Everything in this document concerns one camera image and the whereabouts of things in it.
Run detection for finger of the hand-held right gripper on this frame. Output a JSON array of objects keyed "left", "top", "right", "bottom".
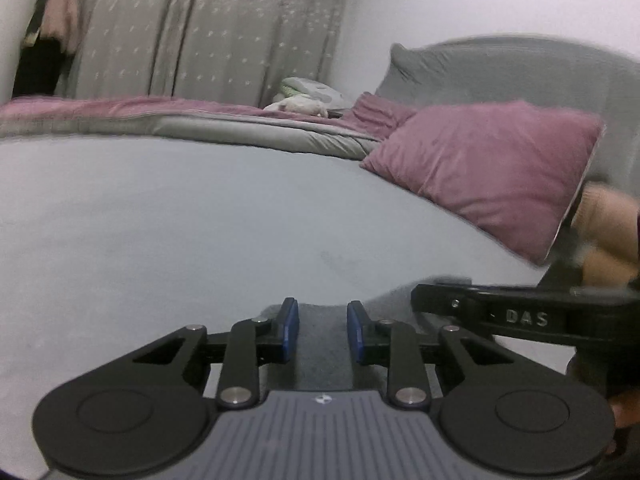
[{"left": 411, "top": 284, "right": 488, "bottom": 331}]

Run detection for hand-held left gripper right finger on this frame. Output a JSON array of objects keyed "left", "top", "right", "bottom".
[{"left": 346, "top": 300, "right": 516, "bottom": 409}]

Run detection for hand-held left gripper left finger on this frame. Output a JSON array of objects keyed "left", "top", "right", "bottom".
[{"left": 132, "top": 298, "right": 300, "bottom": 409}]

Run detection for grey knit ruffled top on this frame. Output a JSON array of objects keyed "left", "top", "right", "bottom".
[{"left": 265, "top": 275, "right": 473, "bottom": 392}]

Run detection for black hanging clothes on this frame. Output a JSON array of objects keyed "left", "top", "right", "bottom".
[{"left": 12, "top": 35, "right": 76, "bottom": 99}]

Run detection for person's right hand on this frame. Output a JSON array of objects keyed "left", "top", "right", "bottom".
[{"left": 611, "top": 390, "right": 640, "bottom": 428}]

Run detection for large pink pillow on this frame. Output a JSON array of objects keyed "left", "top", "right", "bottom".
[{"left": 360, "top": 100, "right": 606, "bottom": 266}]

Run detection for light grey bed sheet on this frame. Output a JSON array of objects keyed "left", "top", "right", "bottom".
[{"left": 0, "top": 137, "right": 551, "bottom": 466}]

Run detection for small pink pillow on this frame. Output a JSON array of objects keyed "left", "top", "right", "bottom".
[{"left": 345, "top": 92, "right": 419, "bottom": 134}]

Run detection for white plush toy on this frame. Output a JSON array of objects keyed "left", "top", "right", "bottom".
[{"left": 262, "top": 95, "right": 329, "bottom": 117}]

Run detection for pink and grey duvet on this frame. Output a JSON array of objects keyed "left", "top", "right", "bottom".
[{"left": 0, "top": 96, "right": 382, "bottom": 162}]

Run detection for green and white cushion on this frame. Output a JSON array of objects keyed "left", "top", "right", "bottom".
[{"left": 277, "top": 77, "right": 354, "bottom": 111}]

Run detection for grey pillow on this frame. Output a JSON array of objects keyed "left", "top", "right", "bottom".
[{"left": 375, "top": 35, "right": 640, "bottom": 202}]

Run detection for grey star print curtain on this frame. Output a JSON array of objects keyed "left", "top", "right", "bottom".
[{"left": 65, "top": 0, "right": 352, "bottom": 109}]

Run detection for pink hanging garment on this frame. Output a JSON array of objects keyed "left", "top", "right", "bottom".
[{"left": 39, "top": 0, "right": 84, "bottom": 54}]

